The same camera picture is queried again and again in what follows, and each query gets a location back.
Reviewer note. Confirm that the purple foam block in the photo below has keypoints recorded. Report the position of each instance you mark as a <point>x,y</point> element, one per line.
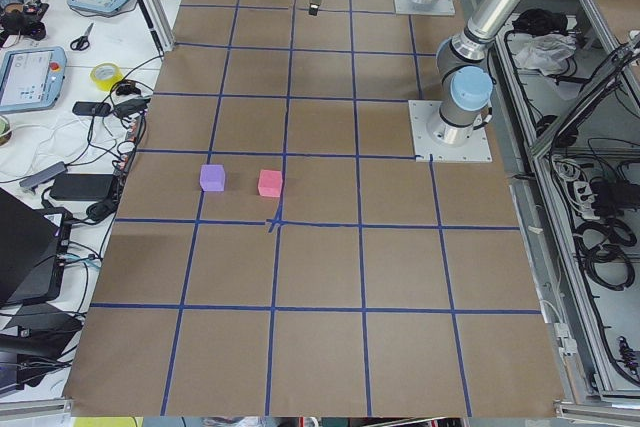
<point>212,178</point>

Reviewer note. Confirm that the black laptop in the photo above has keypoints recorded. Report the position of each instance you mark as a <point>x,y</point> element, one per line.
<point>33,242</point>

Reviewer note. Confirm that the black phone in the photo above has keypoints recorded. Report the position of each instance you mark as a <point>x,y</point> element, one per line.
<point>91,109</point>

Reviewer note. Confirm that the black handled scissors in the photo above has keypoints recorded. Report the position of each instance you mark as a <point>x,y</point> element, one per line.
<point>82,42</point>

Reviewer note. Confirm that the yellow tape roll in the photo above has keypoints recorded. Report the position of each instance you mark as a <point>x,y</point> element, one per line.
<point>106,75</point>

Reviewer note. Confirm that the near teach pendant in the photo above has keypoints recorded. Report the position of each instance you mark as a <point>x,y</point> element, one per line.
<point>32,79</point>

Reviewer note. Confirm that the red foam block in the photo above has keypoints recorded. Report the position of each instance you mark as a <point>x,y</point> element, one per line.
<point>270,183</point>

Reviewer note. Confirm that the black power brick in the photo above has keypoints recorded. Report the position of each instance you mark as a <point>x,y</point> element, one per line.
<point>81,187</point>

